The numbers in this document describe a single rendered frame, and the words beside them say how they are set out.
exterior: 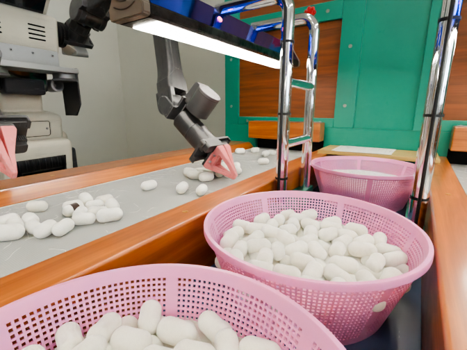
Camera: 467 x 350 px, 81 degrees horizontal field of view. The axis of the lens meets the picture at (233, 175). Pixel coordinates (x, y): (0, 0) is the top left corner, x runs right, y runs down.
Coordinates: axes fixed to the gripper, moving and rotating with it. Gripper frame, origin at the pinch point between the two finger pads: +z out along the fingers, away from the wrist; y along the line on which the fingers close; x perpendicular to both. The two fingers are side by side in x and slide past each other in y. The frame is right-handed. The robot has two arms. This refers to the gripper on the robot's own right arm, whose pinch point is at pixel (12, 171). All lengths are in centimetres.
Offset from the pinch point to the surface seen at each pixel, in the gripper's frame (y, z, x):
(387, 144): 91, 33, -27
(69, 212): 4.3, 9.3, 0.6
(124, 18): 13.3, -5.9, -25.0
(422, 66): 91, 22, -50
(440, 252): 18, 44, -32
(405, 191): 55, 43, -27
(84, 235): 2.4, 15.8, -3.7
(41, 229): -1.5, 12.5, -2.9
